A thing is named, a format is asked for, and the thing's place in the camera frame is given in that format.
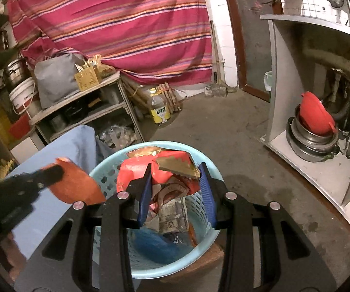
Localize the bundle of wooden sticks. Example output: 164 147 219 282
123 76 183 114

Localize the yellow corrugated tray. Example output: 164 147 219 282
0 158 17 181

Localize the person's left hand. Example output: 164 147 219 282
0 234 27 280

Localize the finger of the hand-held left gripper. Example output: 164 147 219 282
26 165 65 189

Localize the white plastic bucket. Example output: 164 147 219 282
9 77 42 117

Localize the stack of steel basins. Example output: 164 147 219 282
286 105 340 162

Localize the brown framed door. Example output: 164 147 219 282
221 0 283 102

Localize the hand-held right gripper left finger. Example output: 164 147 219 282
14 163 153 292

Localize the orange wrapper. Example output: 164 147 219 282
49 157 106 205

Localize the clear plastic bag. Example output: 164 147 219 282
99 125 137 149

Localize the steel cooking pot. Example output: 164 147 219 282
3 58 31 87

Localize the red plastic colander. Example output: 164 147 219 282
298 91 337 135

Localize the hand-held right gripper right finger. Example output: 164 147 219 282
198 162 337 292

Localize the low white cabinet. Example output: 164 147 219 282
29 71 145 150

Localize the red printed snack bag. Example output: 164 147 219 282
116 150 201 197

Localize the yellow-capped oil bottle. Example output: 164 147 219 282
147 88 172 125

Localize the long-handled hammer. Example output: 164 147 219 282
205 21 228 98

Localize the red plastic basin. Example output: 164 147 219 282
9 114 31 139

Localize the yellow chopstick holder box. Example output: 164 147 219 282
74 55 102 92

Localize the red striped hanging cloth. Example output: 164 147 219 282
6 0 213 87

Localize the light blue plastic basket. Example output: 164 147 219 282
88 141 224 279

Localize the brown stool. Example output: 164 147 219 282
160 243 225 284

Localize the grey fabric bag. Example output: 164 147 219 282
34 53 86 109

